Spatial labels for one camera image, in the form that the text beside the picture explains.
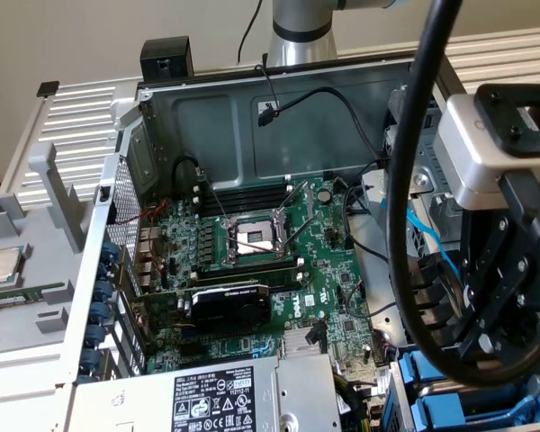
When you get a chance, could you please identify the black graphics card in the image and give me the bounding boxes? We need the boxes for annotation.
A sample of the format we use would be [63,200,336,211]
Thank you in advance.
[132,281,274,335]

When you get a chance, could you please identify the silver CPU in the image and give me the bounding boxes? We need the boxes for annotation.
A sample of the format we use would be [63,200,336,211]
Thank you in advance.
[0,245,32,287]

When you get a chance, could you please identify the black plastic duct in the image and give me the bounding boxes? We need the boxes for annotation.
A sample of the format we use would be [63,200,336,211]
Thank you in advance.
[404,254,467,348]

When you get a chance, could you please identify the thin metal locking lever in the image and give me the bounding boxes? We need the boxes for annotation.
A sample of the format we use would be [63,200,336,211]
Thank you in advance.
[200,173,230,224]

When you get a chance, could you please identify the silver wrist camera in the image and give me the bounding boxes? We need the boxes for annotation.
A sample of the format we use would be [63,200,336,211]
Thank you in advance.
[431,94,540,211]

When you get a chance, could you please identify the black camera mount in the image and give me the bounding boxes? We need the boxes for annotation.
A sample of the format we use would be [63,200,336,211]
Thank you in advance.
[472,83,540,158]

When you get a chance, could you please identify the empty blue disk carrier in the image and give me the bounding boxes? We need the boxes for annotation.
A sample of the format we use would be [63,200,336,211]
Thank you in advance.
[407,376,540,432]

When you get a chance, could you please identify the black RAM slots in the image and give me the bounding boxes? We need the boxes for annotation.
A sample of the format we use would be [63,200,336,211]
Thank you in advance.
[191,256,306,292]
[192,177,294,213]

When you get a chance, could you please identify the green RAM stick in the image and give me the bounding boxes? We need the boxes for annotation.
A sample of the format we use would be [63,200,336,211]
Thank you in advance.
[0,287,44,310]

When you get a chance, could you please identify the black cable with plug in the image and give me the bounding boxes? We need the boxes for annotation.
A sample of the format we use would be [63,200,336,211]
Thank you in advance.
[256,85,395,181]

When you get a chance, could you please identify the blue card retention latch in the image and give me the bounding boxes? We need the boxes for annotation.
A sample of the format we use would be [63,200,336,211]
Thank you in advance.
[78,240,121,374]

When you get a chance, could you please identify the grey power supply unit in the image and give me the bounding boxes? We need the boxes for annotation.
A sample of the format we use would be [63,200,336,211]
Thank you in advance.
[71,353,343,432]

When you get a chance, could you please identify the thin panel wire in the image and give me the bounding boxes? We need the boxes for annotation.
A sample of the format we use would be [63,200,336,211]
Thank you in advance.
[339,278,400,319]

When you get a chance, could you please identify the green motherboard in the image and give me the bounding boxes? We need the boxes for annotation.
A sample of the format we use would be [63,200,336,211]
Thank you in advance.
[134,174,391,409]

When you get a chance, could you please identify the grey metal drive cage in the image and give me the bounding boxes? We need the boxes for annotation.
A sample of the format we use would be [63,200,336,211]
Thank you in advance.
[384,85,461,247]

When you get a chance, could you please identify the thin black hanging cable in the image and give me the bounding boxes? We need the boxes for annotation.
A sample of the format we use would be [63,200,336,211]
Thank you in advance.
[236,0,265,63]

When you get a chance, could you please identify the blue hard drive caddies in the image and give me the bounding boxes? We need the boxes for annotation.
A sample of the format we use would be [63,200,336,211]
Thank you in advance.
[389,346,540,427]

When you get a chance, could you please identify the thin black looped wire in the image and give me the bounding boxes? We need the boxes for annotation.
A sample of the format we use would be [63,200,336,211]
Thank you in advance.
[344,159,392,266]

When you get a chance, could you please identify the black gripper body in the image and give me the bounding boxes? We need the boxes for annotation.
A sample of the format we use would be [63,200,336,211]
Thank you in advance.
[457,209,540,367]

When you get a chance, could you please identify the hard disk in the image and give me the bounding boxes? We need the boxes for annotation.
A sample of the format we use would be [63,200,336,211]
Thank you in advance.
[398,348,540,418]

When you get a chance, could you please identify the thick black camera cable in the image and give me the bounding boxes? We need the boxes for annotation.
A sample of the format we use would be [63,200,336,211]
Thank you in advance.
[383,0,540,389]

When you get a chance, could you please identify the grey parts rack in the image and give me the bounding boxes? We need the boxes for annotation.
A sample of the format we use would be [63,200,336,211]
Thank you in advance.
[0,142,96,356]

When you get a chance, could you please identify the black yellow supply wire bundle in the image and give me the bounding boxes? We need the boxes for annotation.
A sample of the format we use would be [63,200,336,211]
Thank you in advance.
[332,373,388,432]

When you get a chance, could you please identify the blue flat SATA wire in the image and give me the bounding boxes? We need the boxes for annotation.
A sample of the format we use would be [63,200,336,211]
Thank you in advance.
[407,209,461,275]

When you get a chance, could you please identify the open grey PC case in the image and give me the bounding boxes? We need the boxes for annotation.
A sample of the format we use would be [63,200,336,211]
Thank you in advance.
[56,47,540,432]

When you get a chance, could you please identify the silver socket cover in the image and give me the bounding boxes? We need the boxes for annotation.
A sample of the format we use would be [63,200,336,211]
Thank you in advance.
[274,179,317,248]

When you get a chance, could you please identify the black switch with cable loop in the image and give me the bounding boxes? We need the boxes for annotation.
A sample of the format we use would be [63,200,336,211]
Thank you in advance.
[173,155,211,193]

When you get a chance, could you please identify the silver chipset heat sink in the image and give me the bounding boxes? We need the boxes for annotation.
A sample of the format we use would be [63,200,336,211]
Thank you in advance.
[282,328,329,360]

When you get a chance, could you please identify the CPU socket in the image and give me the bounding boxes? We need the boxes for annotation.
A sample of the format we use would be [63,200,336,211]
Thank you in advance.
[220,211,298,267]

